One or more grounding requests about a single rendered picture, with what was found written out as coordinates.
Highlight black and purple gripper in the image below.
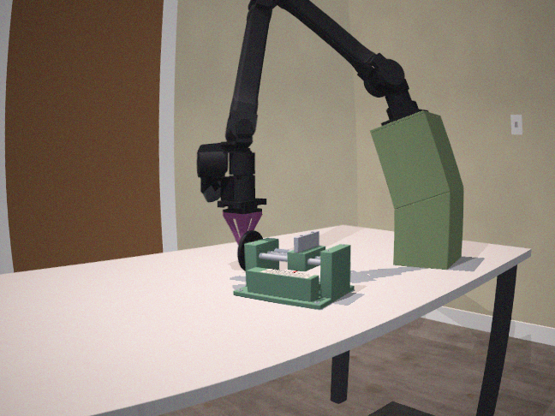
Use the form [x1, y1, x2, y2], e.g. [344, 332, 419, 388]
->
[218, 175, 266, 245]

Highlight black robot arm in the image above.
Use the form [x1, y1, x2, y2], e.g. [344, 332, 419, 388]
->
[197, 0, 423, 203]

